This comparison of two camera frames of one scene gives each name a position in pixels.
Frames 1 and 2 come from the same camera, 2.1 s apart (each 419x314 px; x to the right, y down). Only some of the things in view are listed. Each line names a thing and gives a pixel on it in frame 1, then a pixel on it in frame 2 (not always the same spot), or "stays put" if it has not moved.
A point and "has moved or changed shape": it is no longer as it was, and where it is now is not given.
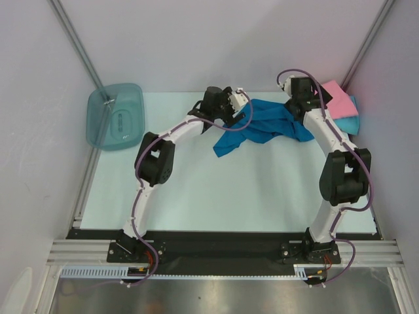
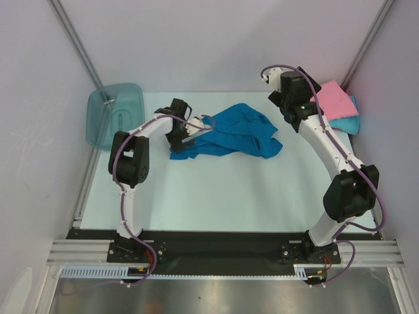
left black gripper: x=229 y=120 -> x=175 y=144
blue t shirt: x=270 y=120 has moved or changed shape
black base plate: x=222 y=252 stays put
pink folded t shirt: x=342 y=104 stays put
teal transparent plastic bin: x=115 y=116 stays put
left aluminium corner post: x=76 y=41 stays put
